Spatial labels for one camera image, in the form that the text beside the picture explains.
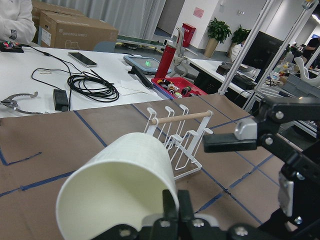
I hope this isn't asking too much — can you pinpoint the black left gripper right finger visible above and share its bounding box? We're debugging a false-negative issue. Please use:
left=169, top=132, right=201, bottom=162
left=177, top=190, right=194, bottom=222

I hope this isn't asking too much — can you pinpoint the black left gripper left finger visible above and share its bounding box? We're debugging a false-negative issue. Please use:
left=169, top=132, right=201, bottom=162
left=162, top=189, right=178, bottom=221

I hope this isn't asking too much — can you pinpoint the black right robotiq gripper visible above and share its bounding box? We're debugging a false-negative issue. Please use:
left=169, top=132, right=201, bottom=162
left=203, top=97, right=320, bottom=240

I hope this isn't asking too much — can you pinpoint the red parts bin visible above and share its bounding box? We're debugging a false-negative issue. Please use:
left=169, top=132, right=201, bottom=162
left=151, top=77, right=207, bottom=99

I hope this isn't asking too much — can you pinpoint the red thermos bottle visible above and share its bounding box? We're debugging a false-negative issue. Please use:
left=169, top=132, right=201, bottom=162
left=155, top=44, right=176, bottom=78

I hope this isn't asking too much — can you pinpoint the white paper sheet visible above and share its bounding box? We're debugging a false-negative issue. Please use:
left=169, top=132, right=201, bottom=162
left=114, top=79, right=156, bottom=96

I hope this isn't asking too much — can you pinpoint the black computer monitor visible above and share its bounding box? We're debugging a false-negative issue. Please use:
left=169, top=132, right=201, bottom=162
left=242, top=31, right=283, bottom=72

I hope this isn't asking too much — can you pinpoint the green potted plant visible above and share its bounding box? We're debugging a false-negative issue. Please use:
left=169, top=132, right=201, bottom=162
left=204, top=17, right=232, bottom=58

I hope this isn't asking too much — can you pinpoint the blue teach pendant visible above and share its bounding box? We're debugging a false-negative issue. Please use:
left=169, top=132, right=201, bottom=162
left=123, top=55, right=160, bottom=76

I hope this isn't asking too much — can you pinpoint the black power adapter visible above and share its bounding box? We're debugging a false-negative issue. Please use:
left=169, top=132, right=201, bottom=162
left=53, top=89, right=69, bottom=112

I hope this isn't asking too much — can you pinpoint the black smartphone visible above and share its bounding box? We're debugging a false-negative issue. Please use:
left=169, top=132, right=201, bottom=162
left=68, top=52, right=98, bottom=68

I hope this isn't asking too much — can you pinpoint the cardboard box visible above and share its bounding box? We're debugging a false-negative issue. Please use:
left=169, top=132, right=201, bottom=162
left=38, top=11, right=119, bottom=53
left=31, top=0, right=84, bottom=44

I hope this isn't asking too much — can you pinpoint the metal claw tool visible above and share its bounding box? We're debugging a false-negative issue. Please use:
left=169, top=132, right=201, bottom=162
left=0, top=91, right=43, bottom=115

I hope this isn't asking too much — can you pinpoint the person in white coat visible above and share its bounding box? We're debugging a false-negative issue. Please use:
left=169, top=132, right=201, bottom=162
left=0, top=0, right=36, bottom=45

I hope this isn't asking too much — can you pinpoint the white wire cup rack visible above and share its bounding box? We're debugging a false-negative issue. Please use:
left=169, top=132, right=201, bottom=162
left=144, top=104, right=214, bottom=180

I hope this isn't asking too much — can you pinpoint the coiled black cable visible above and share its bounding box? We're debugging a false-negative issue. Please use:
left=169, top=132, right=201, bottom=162
left=66, top=71, right=120, bottom=103

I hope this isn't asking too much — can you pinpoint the aluminium frame post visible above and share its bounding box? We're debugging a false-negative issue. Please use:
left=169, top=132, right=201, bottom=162
left=217, top=0, right=319, bottom=110

